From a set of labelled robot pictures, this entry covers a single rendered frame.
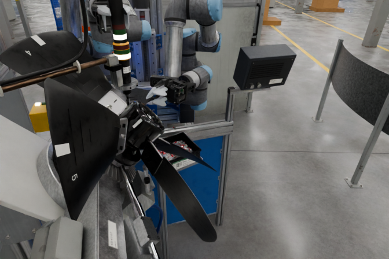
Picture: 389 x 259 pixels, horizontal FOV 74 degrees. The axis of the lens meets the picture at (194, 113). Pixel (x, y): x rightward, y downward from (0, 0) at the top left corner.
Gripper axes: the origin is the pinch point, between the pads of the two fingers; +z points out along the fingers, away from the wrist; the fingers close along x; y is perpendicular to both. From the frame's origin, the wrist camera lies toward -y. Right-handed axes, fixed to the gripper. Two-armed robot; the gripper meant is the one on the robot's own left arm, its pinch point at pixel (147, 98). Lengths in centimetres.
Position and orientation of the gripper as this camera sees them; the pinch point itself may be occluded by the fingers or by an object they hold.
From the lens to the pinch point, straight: 92.4
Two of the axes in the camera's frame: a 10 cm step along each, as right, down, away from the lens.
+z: -5.8, 4.0, -7.1
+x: -1.0, 8.3, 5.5
